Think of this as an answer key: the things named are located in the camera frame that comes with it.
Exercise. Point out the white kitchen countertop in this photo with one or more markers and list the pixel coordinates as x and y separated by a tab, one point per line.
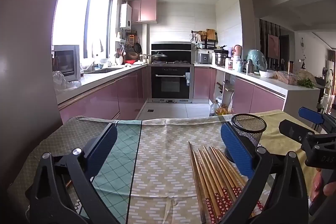
131	68

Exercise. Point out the red bowl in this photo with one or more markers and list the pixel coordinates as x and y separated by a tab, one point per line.
130	59

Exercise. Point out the patterned tablecloth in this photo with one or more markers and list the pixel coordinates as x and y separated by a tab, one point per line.
162	150

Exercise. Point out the yellow cooking oil bottle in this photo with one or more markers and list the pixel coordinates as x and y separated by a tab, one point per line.
221	110

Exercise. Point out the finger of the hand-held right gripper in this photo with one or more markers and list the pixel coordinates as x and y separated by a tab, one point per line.
312	115
292	129

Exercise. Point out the bundle of wooden chopsticks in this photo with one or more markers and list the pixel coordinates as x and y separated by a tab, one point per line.
210	174

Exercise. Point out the black wall shelf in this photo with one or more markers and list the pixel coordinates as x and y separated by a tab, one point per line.
203	43

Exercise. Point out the clear plastic bag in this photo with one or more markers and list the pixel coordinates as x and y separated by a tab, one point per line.
61	81

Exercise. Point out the steel kitchen sink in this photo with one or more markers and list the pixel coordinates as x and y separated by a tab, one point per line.
105	70

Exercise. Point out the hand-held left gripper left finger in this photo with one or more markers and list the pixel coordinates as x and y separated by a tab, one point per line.
101	153

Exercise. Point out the white water heater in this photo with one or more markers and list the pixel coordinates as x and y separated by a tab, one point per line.
126	15

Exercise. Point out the steel cooking pot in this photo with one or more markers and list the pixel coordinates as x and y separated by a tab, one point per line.
221	59

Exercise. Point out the framed wall picture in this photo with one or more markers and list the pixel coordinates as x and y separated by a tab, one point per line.
273	46

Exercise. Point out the wooden bowl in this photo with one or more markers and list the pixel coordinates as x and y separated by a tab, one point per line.
133	55

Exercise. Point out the dark liquid bottle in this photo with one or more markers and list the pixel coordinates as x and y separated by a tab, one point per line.
213	108

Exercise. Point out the pink wall cabinet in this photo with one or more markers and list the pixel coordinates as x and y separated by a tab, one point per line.
144	10

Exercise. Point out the hanging black frying pan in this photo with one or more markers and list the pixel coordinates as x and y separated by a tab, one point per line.
138	48

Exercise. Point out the kitchen window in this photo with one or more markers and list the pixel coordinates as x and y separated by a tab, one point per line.
71	16

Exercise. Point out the wok with lid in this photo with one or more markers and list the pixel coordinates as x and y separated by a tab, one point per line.
159	56

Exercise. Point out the pink base cabinets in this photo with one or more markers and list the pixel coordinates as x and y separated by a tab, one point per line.
202	82
105	100

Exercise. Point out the silver microwave oven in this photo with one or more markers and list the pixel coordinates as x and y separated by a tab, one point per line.
64	60

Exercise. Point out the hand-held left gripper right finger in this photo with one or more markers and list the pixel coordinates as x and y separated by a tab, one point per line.
236	150

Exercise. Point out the silver rice cooker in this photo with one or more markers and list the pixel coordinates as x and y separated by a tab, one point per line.
203	58

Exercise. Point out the white bowl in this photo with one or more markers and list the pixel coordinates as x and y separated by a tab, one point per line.
267	74

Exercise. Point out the hanging kitchen utensil rack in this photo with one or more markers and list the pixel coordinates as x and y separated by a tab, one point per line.
131	40

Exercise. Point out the pink kettle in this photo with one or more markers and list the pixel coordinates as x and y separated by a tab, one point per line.
237	50

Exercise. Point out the wooden cutting board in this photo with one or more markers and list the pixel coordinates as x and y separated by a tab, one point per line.
211	34

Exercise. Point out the clear food container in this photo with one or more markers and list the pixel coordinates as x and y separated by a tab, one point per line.
287	77

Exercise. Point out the steel flask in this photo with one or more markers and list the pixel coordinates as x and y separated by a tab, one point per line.
250	66

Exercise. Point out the green leafy vegetables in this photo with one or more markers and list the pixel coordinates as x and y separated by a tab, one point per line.
305	83

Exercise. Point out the black range hood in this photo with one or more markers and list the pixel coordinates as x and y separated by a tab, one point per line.
170	47

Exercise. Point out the black mesh utensil holder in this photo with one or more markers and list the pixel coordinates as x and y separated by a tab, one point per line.
252	132

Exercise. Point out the person's right hand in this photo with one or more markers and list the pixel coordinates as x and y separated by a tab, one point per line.
330	189

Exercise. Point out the black built-in oven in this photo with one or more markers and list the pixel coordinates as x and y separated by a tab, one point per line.
170	82

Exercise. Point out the copper tumbler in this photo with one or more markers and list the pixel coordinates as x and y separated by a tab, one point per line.
289	67

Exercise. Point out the teal plastic bag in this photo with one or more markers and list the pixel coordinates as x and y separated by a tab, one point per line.
257	60

